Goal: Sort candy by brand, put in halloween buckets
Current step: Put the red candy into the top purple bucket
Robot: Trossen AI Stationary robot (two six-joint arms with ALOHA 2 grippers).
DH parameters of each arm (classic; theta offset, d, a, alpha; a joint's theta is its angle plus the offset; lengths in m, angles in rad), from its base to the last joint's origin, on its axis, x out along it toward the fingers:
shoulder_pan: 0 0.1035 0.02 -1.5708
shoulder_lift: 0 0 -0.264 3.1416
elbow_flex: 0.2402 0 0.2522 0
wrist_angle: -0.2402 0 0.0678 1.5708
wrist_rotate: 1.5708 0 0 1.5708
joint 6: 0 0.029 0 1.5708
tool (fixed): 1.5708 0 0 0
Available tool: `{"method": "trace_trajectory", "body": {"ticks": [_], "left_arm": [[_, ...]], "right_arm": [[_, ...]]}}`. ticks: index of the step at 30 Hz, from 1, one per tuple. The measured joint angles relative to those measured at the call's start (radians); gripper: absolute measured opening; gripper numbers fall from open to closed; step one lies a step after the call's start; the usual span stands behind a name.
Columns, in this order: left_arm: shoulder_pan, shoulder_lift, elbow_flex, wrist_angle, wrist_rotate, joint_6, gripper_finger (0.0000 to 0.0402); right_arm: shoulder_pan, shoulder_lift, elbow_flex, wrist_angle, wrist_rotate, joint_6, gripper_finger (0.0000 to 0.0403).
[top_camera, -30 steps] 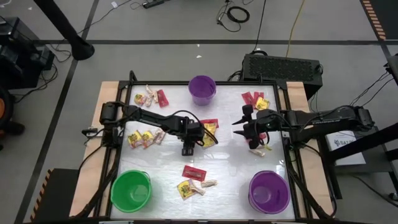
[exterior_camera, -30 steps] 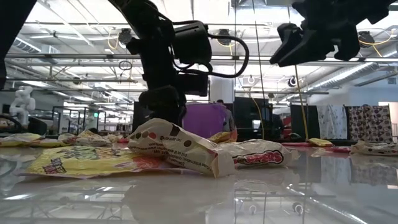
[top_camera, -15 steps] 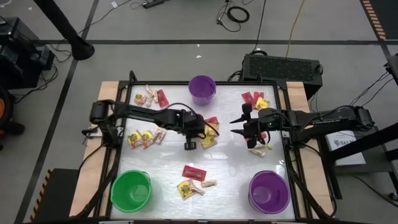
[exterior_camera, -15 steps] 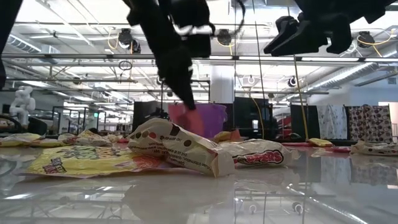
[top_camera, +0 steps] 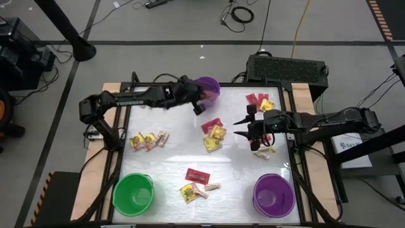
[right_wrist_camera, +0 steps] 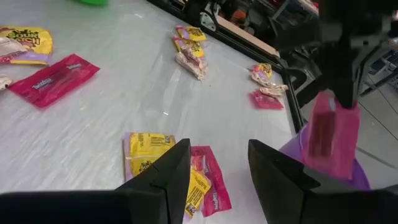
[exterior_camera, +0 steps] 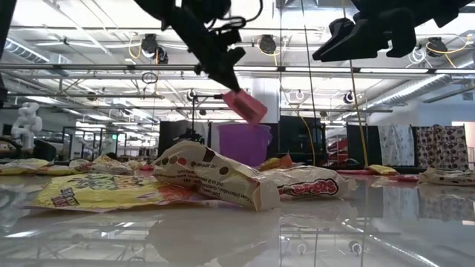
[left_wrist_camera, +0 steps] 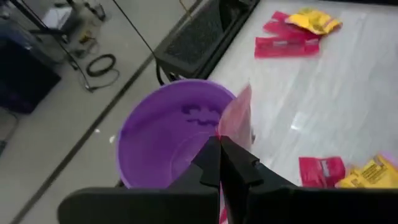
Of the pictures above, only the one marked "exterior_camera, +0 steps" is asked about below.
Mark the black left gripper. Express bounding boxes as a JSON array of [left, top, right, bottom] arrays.
[[134, 0, 246, 92]]

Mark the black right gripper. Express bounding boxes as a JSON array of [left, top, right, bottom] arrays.
[[312, 0, 435, 63]]

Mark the small purple bucket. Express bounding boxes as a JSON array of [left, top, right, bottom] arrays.
[[217, 123, 274, 168]]

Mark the white building column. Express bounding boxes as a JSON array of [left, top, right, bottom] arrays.
[[251, 76, 281, 125]]

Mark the black partition panel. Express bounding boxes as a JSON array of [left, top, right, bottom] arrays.
[[278, 116, 324, 166], [158, 119, 209, 156], [347, 124, 379, 168]]

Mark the red machine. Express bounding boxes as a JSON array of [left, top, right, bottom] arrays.
[[326, 136, 350, 164]]

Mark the white floral patterned cloth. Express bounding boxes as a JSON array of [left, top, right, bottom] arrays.
[[377, 124, 416, 167]]

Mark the dark dotted patterned cloth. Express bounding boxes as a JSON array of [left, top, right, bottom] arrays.
[[415, 125, 469, 171]]

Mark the grey ventilation duct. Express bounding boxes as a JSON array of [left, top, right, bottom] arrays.
[[367, 61, 475, 108], [0, 36, 51, 64]]

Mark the long yellow cable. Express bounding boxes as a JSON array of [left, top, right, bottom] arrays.
[[348, 59, 370, 168]]

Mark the grey metal ceiling rail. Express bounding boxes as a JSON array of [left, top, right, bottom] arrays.
[[0, 62, 475, 74]]

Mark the yellow hanging cable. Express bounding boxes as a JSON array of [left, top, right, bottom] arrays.
[[296, 111, 316, 166]]

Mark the black aluminium table frame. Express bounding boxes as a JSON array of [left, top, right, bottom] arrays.
[[0, 159, 475, 175]]

